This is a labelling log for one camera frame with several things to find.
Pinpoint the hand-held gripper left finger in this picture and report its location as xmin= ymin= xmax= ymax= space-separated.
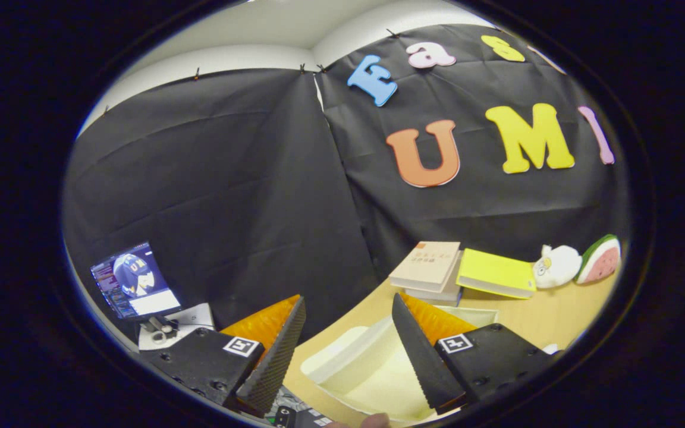
xmin=139 ymin=295 xmax=307 ymax=417

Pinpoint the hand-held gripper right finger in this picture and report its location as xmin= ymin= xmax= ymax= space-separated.
xmin=391 ymin=292 xmax=562 ymax=416

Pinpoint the pale green storage box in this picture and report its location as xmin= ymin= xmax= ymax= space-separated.
xmin=300 ymin=305 xmax=499 ymax=424

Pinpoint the black control pad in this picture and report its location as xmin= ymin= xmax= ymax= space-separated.
xmin=266 ymin=385 xmax=334 ymax=428

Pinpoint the white book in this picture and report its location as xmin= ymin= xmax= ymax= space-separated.
xmin=405 ymin=253 xmax=465 ymax=307

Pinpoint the beige book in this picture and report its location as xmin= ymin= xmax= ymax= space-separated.
xmin=388 ymin=241 xmax=462 ymax=293

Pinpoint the yellow book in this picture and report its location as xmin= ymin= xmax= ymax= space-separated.
xmin=455 ymin=248 xmax=538 ymax=300

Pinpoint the white plush toy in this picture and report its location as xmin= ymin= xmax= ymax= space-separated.
xmin=533 ymin=244 xmax=583 ymax=289

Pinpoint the black backdrop cloth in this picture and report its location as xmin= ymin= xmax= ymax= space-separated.
xmin=62 ymin=24 xmax=631 ymax=351

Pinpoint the watermelon slice plush toy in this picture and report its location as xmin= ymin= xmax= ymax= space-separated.
xmin=574 ymin=234 xmax=621 ymax=285

